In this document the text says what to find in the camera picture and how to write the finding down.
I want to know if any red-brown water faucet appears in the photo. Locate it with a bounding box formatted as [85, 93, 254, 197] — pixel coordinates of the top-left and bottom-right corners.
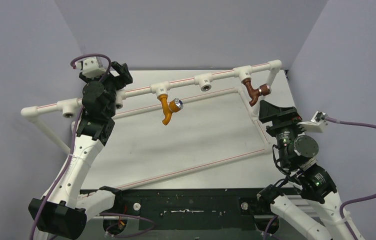
[241, 78, 271, 107]

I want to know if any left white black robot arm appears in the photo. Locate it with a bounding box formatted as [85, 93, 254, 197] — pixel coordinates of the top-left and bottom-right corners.
[29, 61, 133, 240]

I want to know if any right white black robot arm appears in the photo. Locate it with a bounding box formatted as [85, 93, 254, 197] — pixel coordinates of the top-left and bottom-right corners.
[257, 100, 363, 240]

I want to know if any orange water faucet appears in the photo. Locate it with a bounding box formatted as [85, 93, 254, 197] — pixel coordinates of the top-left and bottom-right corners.
[158, 94, 184, 126]

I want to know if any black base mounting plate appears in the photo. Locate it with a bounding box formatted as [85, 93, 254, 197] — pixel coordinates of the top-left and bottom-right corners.
[106, 187, 272, 231]

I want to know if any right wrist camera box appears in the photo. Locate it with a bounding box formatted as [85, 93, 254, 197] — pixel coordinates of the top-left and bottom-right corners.
[298, 111, 328, 133]

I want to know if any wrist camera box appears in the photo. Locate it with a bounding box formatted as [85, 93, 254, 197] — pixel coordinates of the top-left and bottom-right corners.
[74, 56, 106, 79]
[298, 111, 328, 133]

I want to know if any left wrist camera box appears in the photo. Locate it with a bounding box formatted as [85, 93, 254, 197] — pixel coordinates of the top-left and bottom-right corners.
[74, 56, 106, 79]

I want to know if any white pipe frame with tees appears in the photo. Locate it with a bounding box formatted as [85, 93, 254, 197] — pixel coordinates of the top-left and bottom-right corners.
[21, 59, 282, 190]

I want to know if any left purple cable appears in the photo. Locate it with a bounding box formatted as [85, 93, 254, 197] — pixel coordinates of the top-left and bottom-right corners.
[29, 53, 157, 240]

